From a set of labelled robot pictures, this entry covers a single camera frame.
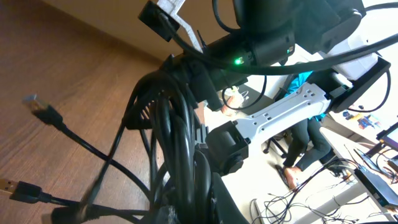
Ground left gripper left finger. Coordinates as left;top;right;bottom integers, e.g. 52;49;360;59
152;205;180;224

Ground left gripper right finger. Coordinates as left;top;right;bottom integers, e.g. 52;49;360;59
211;172;249;224

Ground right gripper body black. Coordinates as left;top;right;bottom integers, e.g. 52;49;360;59
161;0;364;110

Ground thick black HDMI cable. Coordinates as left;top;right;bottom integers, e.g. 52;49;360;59
21;70;218;224

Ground thin black micro USB cable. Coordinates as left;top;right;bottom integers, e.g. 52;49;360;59
42;124;162;224

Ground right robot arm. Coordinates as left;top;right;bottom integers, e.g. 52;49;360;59
155;1;397;174

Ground seated person in background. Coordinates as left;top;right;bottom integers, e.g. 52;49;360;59
220;70;333;190

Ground right camera cable black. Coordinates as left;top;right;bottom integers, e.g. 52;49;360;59
157;12;397;75

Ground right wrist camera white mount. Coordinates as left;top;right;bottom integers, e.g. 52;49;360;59
138;0;203;53

